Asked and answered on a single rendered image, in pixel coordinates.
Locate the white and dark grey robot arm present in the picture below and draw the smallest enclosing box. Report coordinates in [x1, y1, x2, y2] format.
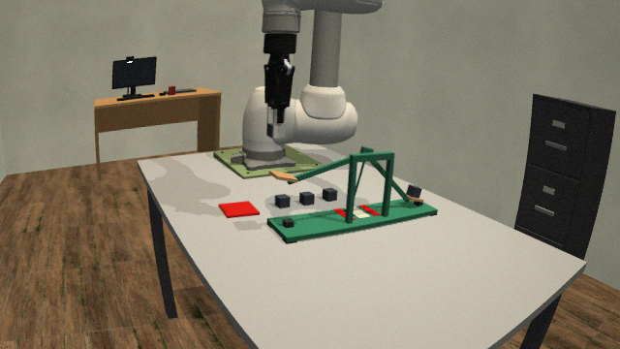
[230, 0, 383, 171]

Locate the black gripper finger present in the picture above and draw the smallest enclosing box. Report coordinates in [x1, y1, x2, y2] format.
[264, 61, 275, 134]
[271, 59, 295, 139]

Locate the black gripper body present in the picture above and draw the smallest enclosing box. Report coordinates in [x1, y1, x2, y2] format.
[263, 33, 296, 76]

